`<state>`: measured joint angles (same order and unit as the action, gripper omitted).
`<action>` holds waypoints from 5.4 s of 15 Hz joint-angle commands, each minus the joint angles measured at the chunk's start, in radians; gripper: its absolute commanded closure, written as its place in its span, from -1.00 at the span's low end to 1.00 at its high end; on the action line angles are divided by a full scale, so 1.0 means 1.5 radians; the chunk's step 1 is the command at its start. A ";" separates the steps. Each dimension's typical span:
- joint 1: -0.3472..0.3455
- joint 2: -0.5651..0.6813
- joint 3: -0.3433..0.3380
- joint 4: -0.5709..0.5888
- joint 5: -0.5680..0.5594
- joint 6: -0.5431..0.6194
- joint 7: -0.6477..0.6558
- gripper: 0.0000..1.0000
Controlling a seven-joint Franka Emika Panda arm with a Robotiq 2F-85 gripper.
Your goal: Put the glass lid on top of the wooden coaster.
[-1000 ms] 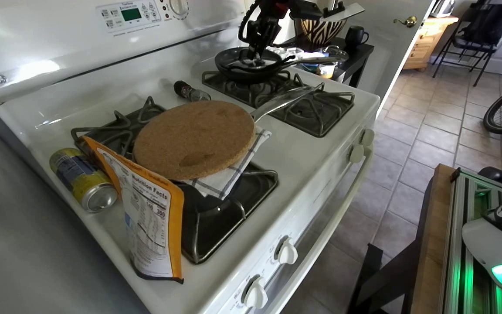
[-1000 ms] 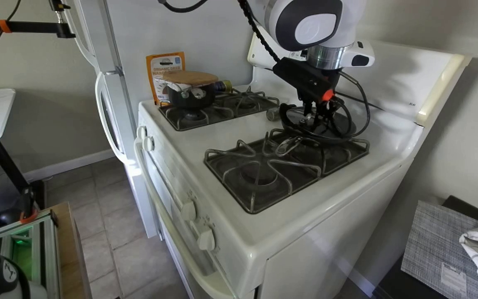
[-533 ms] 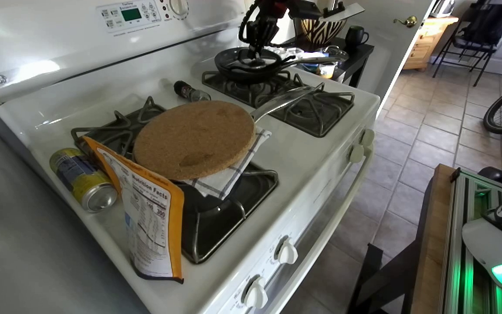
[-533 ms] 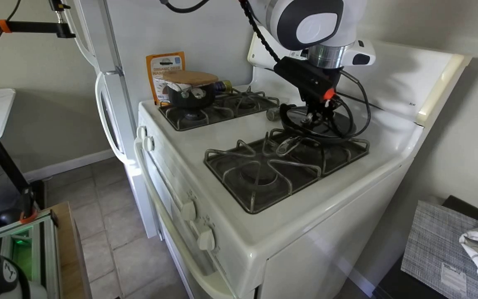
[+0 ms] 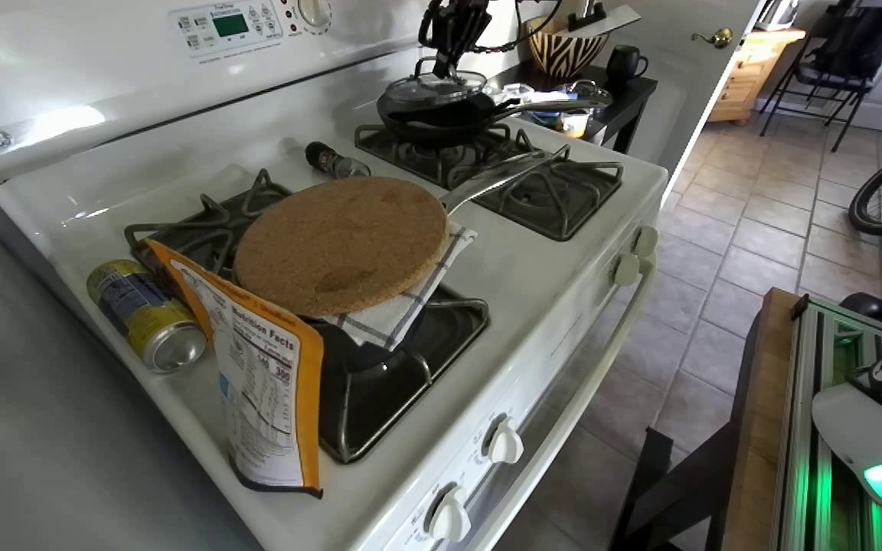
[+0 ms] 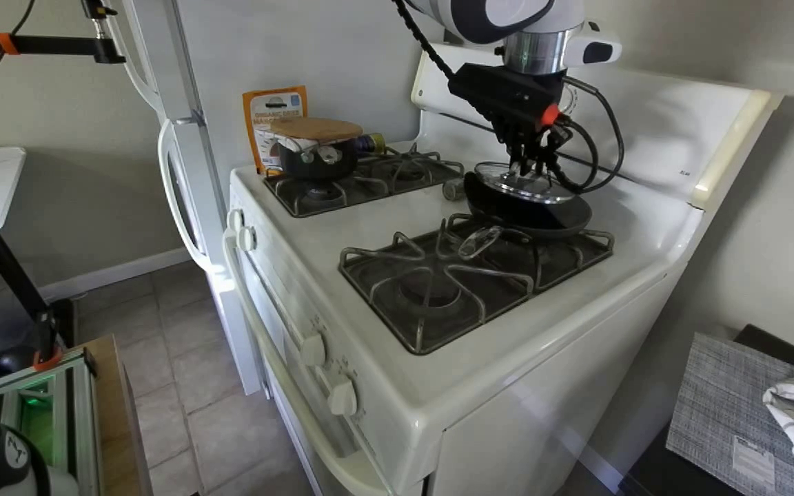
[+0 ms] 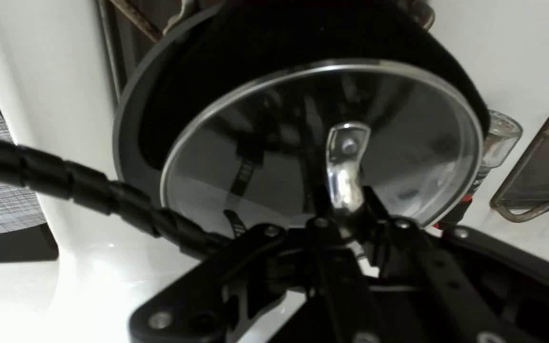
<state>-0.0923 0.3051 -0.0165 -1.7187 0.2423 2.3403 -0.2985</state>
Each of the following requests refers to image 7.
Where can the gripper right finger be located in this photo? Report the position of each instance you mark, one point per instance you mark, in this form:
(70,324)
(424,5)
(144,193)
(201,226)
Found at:
(451,281)

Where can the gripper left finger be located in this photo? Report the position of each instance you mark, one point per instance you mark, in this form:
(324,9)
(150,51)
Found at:
(208,290)

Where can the small glass bottle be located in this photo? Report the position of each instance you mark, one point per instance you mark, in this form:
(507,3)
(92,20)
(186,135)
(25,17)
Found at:
(501,138)

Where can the black pan with grey rim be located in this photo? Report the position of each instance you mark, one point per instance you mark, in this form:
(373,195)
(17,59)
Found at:
(236,52)

